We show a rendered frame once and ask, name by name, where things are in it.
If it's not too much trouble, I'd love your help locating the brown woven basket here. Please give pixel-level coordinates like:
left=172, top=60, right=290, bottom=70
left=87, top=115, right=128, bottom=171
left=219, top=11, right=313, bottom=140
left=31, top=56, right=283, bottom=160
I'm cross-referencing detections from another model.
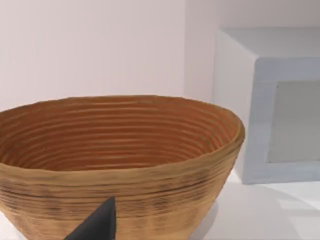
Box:
left=0, top=94, right=246, bottom=240

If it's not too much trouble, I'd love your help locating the pale microwave oven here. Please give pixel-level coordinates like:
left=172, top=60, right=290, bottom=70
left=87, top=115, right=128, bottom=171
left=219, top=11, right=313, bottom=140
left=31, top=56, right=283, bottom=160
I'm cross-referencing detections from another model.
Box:
left=212, top=26, right=320, bottom=186

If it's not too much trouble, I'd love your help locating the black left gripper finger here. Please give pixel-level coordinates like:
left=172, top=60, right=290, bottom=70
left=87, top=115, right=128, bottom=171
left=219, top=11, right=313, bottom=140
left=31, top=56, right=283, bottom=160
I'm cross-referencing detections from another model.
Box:
left=65, top=196, right=117, bottom=240

